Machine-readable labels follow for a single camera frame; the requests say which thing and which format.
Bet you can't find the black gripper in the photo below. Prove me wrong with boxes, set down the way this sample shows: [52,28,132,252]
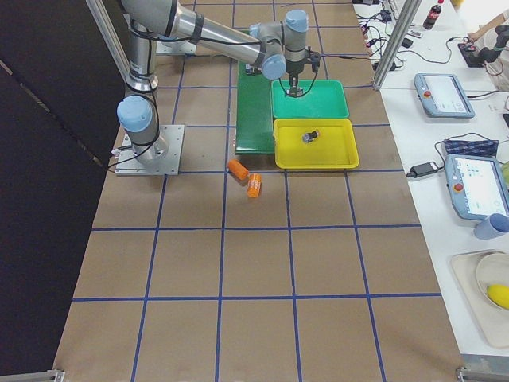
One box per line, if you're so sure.
[286,60,304,91]

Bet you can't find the black power adapter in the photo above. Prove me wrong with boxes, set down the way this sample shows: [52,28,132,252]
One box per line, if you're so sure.
[406,162,440,178]

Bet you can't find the grey teach pendant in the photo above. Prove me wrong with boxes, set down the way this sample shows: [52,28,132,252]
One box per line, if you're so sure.
[414,73,475,119]
[445,154,508,220]

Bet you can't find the plain orange cylinder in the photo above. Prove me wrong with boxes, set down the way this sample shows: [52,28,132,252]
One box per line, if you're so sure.
[227,159,249,181]

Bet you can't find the yellow plastic tray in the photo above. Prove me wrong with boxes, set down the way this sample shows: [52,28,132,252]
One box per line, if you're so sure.
[274,119,359,170]

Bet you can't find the cola bottle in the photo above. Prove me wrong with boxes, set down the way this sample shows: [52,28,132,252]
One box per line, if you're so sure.
[422,0,444,30]

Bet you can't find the orange cylinder marked 4680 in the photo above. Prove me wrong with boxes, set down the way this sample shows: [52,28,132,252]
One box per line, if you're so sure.
[247,173,262,198]

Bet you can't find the aluminium frame post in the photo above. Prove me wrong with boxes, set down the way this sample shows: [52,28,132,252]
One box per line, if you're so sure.
[372,0,422,91]

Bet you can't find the green plastic tray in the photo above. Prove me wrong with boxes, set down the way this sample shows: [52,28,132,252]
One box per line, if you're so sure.
[271,80,349,119]

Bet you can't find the green conveyor belt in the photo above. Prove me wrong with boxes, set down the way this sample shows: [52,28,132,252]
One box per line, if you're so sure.
[235,62,274,155]

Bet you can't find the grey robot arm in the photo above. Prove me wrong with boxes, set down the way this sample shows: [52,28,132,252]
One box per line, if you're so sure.
[117,1,320,173]

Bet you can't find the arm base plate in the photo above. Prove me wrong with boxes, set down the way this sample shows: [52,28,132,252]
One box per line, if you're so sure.
[156,41,196,56]
[115,124,185,176]

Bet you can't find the blue plastic cup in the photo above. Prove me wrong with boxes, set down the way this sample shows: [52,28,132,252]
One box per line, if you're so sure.
[473,213,508,240]

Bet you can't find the red black power cable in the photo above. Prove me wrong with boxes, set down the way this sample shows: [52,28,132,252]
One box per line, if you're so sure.
[317,51,383,64]

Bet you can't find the beige serving tray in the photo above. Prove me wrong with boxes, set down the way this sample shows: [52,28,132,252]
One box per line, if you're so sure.
[450,250,508,349]

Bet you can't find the yellow lemon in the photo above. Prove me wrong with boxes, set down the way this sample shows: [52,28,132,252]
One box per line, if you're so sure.
[487,284,509,309]

